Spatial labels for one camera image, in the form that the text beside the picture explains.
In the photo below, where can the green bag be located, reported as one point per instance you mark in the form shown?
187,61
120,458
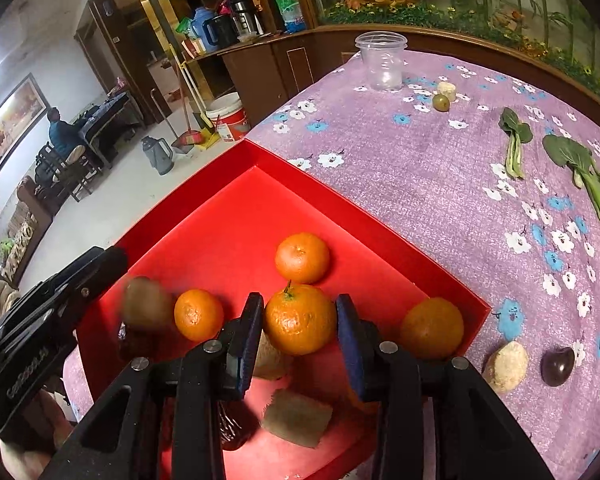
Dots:
185,26

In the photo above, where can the round white peeled chunk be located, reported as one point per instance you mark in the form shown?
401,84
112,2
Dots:
505,366

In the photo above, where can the purple floral tablecloth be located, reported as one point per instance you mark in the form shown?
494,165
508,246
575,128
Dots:
430,200

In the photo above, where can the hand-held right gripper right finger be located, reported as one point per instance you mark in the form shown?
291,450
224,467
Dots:
350,346

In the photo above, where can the large bok choy stalk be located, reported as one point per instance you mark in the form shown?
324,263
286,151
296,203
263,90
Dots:
587,180

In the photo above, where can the broom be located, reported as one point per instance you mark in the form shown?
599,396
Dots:
180,115

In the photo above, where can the wooden cabinet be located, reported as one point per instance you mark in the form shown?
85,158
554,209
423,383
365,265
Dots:
275,70

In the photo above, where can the orange mandarin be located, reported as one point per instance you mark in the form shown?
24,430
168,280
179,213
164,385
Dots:
300,320
198,314
301,257
432,327

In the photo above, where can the wooden chair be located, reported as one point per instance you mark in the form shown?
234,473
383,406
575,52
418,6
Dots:
50,165

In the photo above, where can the framed wall picture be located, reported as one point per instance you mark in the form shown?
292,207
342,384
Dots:
10,125

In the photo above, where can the dark purple plum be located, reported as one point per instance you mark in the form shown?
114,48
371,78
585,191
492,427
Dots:
557,366

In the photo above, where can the small bok choy leaf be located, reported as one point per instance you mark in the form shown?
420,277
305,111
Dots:
515,142

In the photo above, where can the small white chunk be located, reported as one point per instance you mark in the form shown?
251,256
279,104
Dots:
447,90

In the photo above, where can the white plastic bucket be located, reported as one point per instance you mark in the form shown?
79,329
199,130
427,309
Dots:
227,117

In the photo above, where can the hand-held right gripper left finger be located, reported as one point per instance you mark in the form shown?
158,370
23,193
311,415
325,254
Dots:
247,342

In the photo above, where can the brown kiwi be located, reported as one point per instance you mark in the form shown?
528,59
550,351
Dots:
145,305

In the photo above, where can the grey thermos flask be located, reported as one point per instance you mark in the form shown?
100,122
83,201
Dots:
157,155

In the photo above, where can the dark red date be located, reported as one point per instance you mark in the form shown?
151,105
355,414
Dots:
235,426
135,345

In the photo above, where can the beige rectangular fibrous piece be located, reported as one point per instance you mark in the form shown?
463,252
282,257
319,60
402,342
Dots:
295,417

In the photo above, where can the small green fruit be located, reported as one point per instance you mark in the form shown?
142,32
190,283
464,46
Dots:
441,102

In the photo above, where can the clear plastic cup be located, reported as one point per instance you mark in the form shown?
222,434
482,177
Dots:
381,60

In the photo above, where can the person's left hand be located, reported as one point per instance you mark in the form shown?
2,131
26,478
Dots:
35,440

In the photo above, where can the wooden bench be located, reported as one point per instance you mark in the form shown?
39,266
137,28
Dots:
27,205

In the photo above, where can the red shallow box tray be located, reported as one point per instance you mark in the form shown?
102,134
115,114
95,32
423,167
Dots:
220,220

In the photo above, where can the dark covered table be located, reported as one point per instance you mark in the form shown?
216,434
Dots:
105,115

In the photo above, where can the beige peeled chunk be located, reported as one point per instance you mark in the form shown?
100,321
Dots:
276,362

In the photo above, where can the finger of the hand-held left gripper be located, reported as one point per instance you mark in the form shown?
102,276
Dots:
80,280

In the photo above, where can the blue kettle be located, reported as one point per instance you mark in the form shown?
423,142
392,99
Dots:
202,27

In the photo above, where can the black pitcher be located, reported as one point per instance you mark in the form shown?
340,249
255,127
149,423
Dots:
222,30

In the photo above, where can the steel thermos pot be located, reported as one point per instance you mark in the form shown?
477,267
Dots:
242,15

